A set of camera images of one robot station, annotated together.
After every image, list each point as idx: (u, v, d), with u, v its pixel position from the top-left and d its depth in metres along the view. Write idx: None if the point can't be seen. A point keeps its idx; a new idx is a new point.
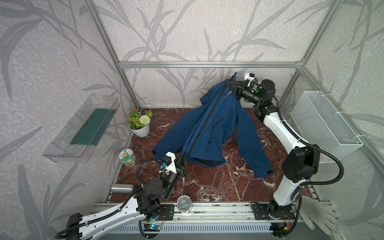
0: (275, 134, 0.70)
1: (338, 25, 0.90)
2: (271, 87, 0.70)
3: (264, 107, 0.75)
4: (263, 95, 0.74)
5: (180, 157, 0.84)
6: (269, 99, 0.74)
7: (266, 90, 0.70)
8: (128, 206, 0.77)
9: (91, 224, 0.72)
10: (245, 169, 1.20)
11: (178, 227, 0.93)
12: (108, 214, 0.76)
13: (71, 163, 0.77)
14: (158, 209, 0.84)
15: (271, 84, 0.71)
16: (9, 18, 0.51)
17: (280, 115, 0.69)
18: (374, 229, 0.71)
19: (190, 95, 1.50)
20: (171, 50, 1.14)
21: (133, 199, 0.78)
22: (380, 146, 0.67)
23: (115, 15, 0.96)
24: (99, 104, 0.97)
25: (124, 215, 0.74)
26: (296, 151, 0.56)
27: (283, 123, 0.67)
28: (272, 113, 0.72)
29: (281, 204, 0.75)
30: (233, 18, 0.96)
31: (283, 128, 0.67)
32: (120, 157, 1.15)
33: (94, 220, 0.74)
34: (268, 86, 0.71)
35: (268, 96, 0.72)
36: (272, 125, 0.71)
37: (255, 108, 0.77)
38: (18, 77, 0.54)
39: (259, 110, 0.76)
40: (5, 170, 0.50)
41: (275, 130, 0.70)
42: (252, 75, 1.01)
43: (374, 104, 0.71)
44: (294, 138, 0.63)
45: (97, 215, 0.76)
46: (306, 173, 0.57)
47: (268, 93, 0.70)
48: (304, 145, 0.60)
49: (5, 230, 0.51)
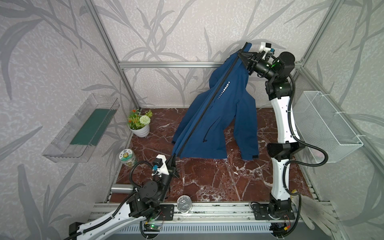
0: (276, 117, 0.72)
1: (338, 25, 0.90)
2: (289, 61, 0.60)
3: (277, 85, 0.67)
4: (278, 70, 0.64)
5: (171, 158, 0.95)
6: (285, 75, 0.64)
7: (283, 66, 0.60)
8: (121, 212, 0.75)
9: (87, 232, 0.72)
10: (245, 169, 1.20)
11: (178, 227, 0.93)
12: (102, 221, 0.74)
13: (71, 163, 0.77)
14: (158, 209, 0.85)
15: (291, 58, 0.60)
16: (9, 19, 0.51)
17: (290, 104, 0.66)
18: (374, 229, 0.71)
19: (190, 95, 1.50)
20: (172, 50, 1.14)
21: (126, 205, 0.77)
22: (380, 146, 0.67)
23: (115, 15, 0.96)
24: (99, 104, 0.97)
25: (117, 221, 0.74)
26: (283, 144, 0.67)
27: (287, 113, 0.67)
28: (283, 96, 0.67)
29: (278, 198, 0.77)
30: (233, 18, 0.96)
31: (284, 117, 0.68)
32: (120, 157, 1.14)
33: (90, 227, 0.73)
34: (287, 60, 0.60)
35: (284, 72, 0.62)
36: (277, 109, 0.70)
37: (267, 84, 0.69)
38: (18, 77, 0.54)
39: (272, 87, 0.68)
40: (4, 170, 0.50)
41: (277, 116, 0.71)
42: (268, 46, 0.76)
43: (374, 105, 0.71)
44: (290, 133, 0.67)
45: (94, 222, 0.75)
46: (286, 154, 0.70)
47: (285, 68, 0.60)
48: (296, 140, 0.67)
49: (5, 230, 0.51)
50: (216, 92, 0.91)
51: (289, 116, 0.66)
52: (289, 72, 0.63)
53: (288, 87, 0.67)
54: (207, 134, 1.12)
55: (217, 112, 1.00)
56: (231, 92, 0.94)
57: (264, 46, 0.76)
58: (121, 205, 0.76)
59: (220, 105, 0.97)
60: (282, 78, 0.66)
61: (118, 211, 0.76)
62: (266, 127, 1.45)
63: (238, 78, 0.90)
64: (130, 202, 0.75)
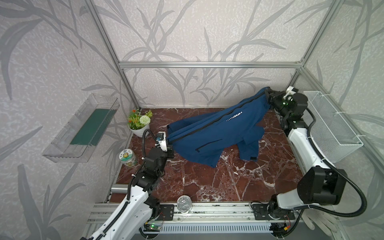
0: (298, 150, 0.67)
1: (338, 25, 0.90)
2: (303, 100, 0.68)
3: (292, 120, 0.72)
4: (293, 107, 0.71)
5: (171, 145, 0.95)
6: (299, 113, 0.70)
7: (297, 103, 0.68)
8: (135, 194, 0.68)
9: (109, 230, 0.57)
10: (245, 169, 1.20)
11: (178, 227, 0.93)
12: (119, 213, 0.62)
13: (71, 163, 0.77)
14: (157, 200, 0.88)
15: (304, 98, 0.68)
16: (9, 19, 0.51)
17: (308, 131, 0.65)
18: (374, 229, 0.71)
19: (190, 95, 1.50)
20: (171, 50, 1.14)
21: (135, 187, 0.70)
22: (380, 146, 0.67)
23: (115, 15, 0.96)
24: (99, 104, 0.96)
25: (136, 203, 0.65)
26: (315, 171, 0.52)
27: (308, 140, 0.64)
28: (299, 128, 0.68)
29: (282, 206, 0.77)
30: (233, 18, 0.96)
31: (307, 144, 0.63)
32: (120, 157, 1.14)
33: (109, 224, 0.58)
34: (300, 99, 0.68)
35: (298, 110, 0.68)
36: (296, 138, 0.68)
37: (282, 120, 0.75)
38: (18, 77, 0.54)
39: (286, 123, 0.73)
40: (4, 170, 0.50)
41: (300, 144, 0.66)
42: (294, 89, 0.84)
43: (374, 105, 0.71)
44: (318, 157, 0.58)
45: (107, 221, 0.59)
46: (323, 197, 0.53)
47: (299, 106, 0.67)
48: (328, 168, 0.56)
49: (5, 230, 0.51)
50: (228, 116, 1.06)
51: (311, 141, 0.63)
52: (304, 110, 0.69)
53: (303, 124, 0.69)
54: (203, 146, 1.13)
55: (220, 131, 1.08)
56: (241, 121, 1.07)
57: (291, 89, 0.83)
58: (130, 187, 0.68)
59: (227, 128, 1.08)
60: (297, 116, 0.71)
61: (130, 194, 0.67)
62: (266, 127, 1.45)
63: (251, 110, 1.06)
64: (137, 183, 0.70)
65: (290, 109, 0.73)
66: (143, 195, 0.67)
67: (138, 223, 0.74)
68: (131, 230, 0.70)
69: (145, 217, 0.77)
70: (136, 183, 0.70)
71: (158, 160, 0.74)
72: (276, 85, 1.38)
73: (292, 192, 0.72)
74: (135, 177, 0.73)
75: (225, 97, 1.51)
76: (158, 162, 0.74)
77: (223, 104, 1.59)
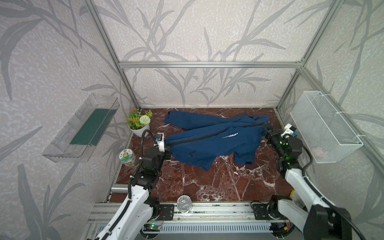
0: (297, 190, 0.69)
1: (338, 25, 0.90)
2: (298, 146, 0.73)
3: (286, 162, 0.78)
4: (288, 151, 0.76)
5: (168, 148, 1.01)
6: (294, 156, 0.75)
7: (292, 148, 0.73)
8: (136, 193, 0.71)
9: (114, 228, 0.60)
10: (245, 169, 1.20)
11: (178, 227, 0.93)
12: (122, 212, 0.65)
13: (71, 163, 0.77)
14: (156, 199, 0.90)
15: (298, 143, 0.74)
16: (9, 19, 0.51)
17: (302, 171, 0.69)
18: (374, 229, 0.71)
19: (190, 95, 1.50)
20: (171, 50, 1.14)
21: (135, 187, 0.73)
22: (380, 146, 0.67)
23: (115, 15, 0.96)
24: (99, 104, 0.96)
25: (138, 201, 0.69)
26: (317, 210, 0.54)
27: (304, 179, 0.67)
28: (293, 168, 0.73)
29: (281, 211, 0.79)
30: (233, 18, 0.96)
31: (303, 183, 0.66)
32: (120, 157, 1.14)
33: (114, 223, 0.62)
34: (295, 144, 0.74)
35: (293, 153, 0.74)
36: (293, 178, 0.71)
37: (278, 161, 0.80)
38: (18, 77, 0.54)
39: (281, 164, 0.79)
40: (5, 170, 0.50)
41: (297, 185, 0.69)
42: (293, 128, 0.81)
43: (374, 104, 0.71)
44: (316, 195, 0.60)
45: (111, 221, 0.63)
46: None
47: (294, 152, 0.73)
48: (328, 206, 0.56)
49: (5, 230, 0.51)
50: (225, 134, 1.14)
51: (306, 181, 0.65)
52: (298, 154, 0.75)
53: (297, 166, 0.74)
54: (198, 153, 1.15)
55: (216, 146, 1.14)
56: (234, 141, 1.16)
57: (289, 127, 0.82)
58: (130, 187, 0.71)
59: (222, 146, 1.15)
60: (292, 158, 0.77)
61: (132, 193, 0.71)
62: None
63: (246, 134, 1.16)
64: (137, 182, 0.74)
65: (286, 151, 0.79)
66: (143, 193, 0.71)
67: (140, 222, 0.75)
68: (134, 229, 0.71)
69: (147, 215, 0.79)
70: (135, 182, 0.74)
71: (155, 159, 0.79)
72: (276, 85, 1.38)
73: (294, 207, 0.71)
74: (134, 178, 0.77)
75: (225, 97, 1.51)
76: (154, 161, 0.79)
77: (223, 103, 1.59)
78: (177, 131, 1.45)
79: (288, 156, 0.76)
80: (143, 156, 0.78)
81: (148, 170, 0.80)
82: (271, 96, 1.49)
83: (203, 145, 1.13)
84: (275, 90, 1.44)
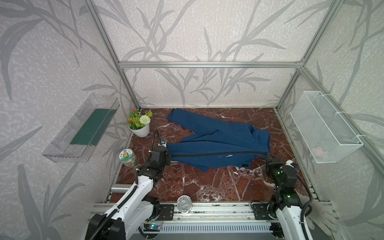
0: (292, 229, 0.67)
1: (338, 25, 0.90)
2: (293, 174, 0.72)
3: (285, 193, 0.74)
4: (284, 180, 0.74)
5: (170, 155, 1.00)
6: (291, 185, 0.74)
7: (287, 176, 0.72)
8: (143, 181, 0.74)
9: (122, 207, 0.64)
10: (245, 169, 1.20)
11: (178, 227, 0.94)
12: (129, 195, 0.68)
13: (71, 163, 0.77)
14: (156, 198, 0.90)
15: (293, 170, 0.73)
16: (9, 19, 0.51)
17: (302, 216, 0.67)
18: (374, 229, 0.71)
19: (190, 95, 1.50)
20: (171, 50, 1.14)
21: (142, 177, 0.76)
22: (380, 146, 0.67)
23: (115, 16, 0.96)
24: (100, 104, 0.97)
25: (143, 188, 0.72)
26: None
27: (301, 225, 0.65)
28: (293, 206, 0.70)
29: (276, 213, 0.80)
30: (233, 18, 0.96)
31: (298, 229, 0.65)
32: (120, 157, 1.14)
33: (122, 202, 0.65)
34: (289, 172, 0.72)
35: (288, 182, 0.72)
36: (288, 217, 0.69)
37: (276, 191, 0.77)
38: (18, 77, 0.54)
39: (280, 195, 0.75)
40: (5, 170, 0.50)
41: (292, 228, 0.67)
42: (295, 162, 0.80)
43: (374, 104, 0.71)
44: None
45: (119, 201, 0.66)
46: None
47: (289, 179, 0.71)
48: None
49: (5, 230, 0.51)
50: (224, 153, 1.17)
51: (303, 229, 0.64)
52: (294, 183, 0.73)
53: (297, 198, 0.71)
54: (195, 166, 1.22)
55: (211, 163, 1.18)
56: (230, 160, 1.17)
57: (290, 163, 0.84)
58: (138, 176, 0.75)
59: (218, 163, 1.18)
60: (289, 188, 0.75)
61: (138, 181, 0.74)
62: (266, 127, 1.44)
63: (242, 155, 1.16)
64: (143, 173, 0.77)
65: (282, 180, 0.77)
66: (149, 181, 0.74)
67: (141, 215, 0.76)
68: (135, 223, 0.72)
69: (148, 210, 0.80)
70: (141, 174, 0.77)
71: (163, 154, 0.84)
72: (276, 85, 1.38)
73: (289, 231, 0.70)
74: (140, 171, 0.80)
75: (225, 97, 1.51)
76: (162, 156, 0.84)
77: (223, 103, 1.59)
78: (177, 131, 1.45)
79: (285, 185, 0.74)
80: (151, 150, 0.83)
81: (154, 164, 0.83)
82: (271, 96, 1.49)
83: (201, 161, 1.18)
84: (275, 90, 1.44)
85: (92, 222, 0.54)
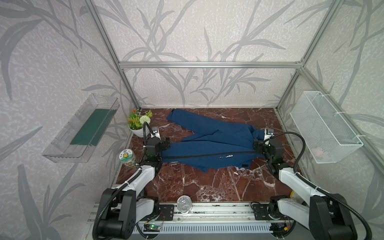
0: (295, 189, 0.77)
1: (338, 25, 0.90)
2: (279, 144, 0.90)
3: (276, 163, 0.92)
4: (273, 151, 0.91)
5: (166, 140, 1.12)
6: (279, 155, 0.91)
7: (275, 147, 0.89)
8: (145, 167, 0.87)
9: (131, 183, 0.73)
10: (246, 169, 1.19)
11: (178, 227, 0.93)
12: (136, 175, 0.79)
13: (71, 163, 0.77)
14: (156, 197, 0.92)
15: (279, 143, 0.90)
16: (9, 19, 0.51)
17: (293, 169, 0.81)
18: (374, 230, 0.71)
19: (190, 95, 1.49)
20: (171, 50, 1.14)
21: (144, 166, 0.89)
22: (380, 146, 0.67)
23: (115, 16, 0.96)
24: (100, 104, 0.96)
25: (147, 171, 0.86)
26: (316, 200, 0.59)
27: (297, 175, 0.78)
28: (285, 168, 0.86)
29: (280, 204, 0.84)
30: (233, 18, 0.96)
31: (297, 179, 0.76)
32: (120, 157, 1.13)
33: (131, 179, 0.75)
34: (276, 144, 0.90)
35: (277, 153, 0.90)
36: (288, 178, 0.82)
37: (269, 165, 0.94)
38: (18, 77, 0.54)
39: (273, 167, 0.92)
40: (5, 170, 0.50)
41: (294, 184, 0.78)
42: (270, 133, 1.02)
43: (374, 105, 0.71)
44: (311, 187, 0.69)
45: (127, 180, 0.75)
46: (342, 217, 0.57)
47: (277, 149, 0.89)
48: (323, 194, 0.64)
49: (5, 230, 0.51)
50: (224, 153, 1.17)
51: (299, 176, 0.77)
52: (281, 153, 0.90)
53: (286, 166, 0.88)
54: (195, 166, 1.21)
55: (212, 162, 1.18)
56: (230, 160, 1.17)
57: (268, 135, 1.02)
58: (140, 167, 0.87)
59: (218, 163, 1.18)
60: (278, 158, 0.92)
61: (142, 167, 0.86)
62: (266, 127, 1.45)
63: (242, 155, 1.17)
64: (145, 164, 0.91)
65: (271, 153, 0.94)
66: (151, 169, 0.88)
67: (145, 204, 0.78)
68: (139, 212, 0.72)
69: (150, 207, 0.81)
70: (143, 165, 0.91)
71: (157, 146, 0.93)
72: (276, 85, 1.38)
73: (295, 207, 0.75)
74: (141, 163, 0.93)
75: (225, 97, 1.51)
76: (158, 148, 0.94)
77: (223, 103, 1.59)
78: (177, 131, 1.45)
79: (275, 157, 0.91)
80: (146, 145, 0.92)
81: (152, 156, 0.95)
82: (271, 96, 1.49)
83: (201, 162, 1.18)
84: (275, 90, 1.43)
85: (105, 195, 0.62)
